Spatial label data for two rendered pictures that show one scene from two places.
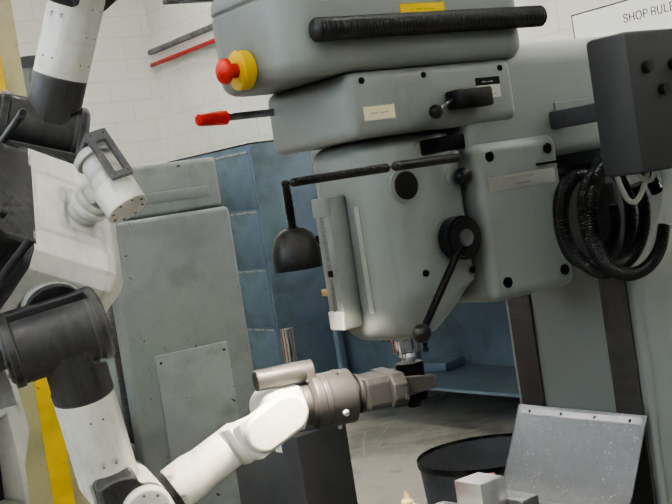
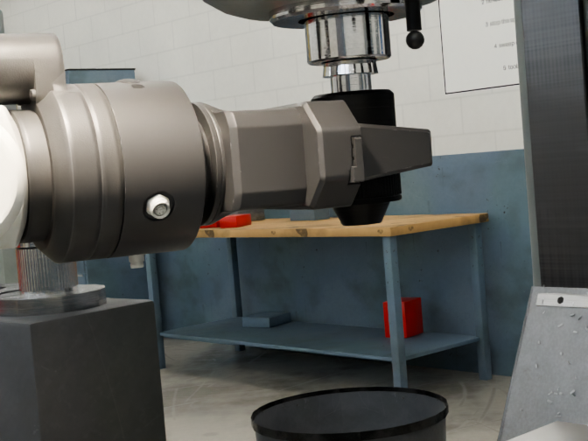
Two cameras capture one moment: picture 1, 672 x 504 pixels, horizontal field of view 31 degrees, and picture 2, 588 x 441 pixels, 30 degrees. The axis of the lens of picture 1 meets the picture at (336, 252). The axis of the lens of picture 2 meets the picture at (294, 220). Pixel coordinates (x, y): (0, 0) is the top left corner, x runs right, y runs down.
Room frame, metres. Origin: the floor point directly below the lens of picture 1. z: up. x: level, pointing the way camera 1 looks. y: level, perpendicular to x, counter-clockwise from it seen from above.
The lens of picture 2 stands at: (1.34, 0.02, 1.23)
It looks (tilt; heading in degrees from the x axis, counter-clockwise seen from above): 3 degrees down; 353
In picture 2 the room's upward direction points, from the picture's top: 5 degrees counter-clockwise
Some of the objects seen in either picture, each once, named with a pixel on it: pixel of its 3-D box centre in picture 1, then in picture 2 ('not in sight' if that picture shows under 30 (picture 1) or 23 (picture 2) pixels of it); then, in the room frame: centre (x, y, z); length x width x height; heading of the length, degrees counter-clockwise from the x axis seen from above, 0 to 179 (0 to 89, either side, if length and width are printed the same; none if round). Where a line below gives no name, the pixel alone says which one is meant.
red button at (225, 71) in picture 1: (228, 71); not in sight; (1.81, 0.12, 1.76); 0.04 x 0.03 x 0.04; 34
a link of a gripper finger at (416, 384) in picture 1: (419, 384); (384, 150); (1.92, -0.10, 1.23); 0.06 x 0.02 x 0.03; 109
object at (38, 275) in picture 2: not in sight; (45, 257); (2.25, 0.11, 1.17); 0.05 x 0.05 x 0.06
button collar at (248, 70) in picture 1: (241, 70); not in sight; (1.82, 0.10, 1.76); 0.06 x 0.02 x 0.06; 34
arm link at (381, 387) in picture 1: (360, 394); (207, 168); (1.92, -0.01, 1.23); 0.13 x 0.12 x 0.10; 19
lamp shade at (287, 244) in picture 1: (295, 248); not in sight; (1.75, 0.06, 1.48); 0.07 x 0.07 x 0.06
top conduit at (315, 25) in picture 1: (433, 22); not in sight; (1.85, -0.20, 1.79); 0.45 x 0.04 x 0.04; 124
